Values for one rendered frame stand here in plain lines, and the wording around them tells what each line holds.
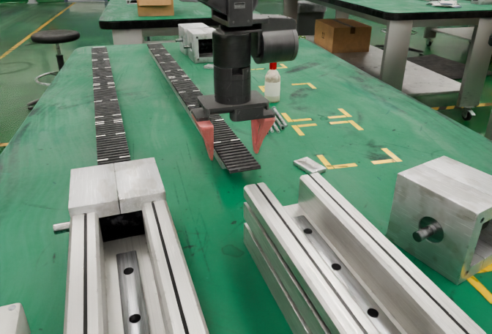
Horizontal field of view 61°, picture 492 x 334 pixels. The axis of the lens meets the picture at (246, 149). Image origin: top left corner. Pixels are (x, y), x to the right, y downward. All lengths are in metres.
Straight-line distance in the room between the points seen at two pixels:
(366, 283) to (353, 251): 0.03
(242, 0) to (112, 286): 0.39
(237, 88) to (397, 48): 2.35
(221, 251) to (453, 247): 0.26
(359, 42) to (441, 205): 3.84
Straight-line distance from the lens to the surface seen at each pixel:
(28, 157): 0.83
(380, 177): 0.71
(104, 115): 0.89
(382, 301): 0.42
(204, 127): 0.62
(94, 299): 0.37
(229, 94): 0.63
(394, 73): 2.96
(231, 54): 0.61
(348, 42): 4.25
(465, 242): 0.50
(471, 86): 3.35
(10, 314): 0.42
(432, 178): 0.53
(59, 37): 3.43
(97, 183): 0.50
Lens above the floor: 1.11
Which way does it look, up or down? 26 degrees down
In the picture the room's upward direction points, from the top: straight up
